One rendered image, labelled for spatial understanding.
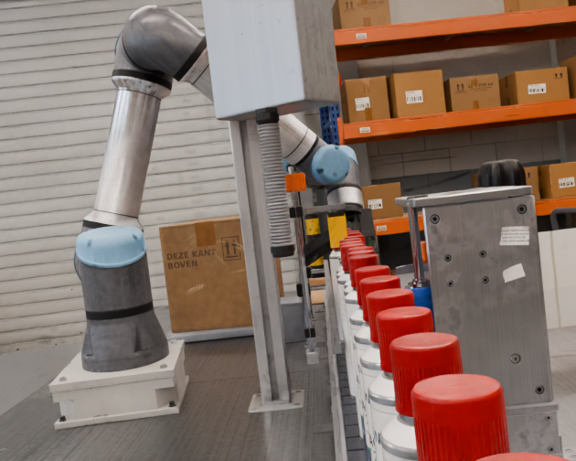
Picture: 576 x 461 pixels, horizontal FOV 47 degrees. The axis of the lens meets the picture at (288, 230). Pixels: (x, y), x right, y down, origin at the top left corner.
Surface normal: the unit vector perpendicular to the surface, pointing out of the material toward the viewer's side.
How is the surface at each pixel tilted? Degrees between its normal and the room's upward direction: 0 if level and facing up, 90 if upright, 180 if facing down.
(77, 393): 90
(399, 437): 45
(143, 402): 90
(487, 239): 90
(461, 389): 3
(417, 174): 90
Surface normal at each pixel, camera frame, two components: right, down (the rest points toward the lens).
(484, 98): 0.08, 0.05
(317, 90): 0.79, -0.06
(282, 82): -0.60, 0.11
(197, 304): -0.18, 0.07
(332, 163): 0.35, 0.04
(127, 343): 0.33, -0.26
